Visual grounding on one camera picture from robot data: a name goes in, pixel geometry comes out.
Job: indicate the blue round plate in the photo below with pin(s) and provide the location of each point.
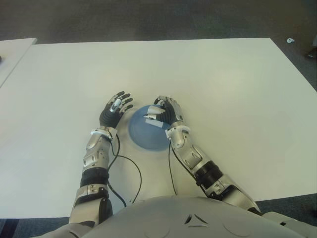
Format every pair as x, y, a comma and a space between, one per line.
146, 134

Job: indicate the small white floor object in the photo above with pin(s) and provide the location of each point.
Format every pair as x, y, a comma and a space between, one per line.
290, 40

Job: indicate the white side table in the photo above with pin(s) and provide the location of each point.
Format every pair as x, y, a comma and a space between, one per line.
12, 53

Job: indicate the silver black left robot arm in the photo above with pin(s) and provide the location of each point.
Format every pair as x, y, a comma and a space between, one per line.
94, 163

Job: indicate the black shoe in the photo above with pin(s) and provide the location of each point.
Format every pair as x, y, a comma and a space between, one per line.
312, 54

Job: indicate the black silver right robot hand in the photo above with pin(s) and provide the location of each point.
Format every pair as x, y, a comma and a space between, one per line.
171, 111

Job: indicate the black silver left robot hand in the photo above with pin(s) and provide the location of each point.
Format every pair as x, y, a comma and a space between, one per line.
111, 116

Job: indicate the grey robot torso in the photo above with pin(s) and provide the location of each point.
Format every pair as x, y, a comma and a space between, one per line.
185, 218

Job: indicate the white charger block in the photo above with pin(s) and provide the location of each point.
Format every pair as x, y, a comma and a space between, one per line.
153, 115

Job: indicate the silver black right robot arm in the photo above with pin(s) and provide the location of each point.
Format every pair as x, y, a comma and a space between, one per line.
198, 158

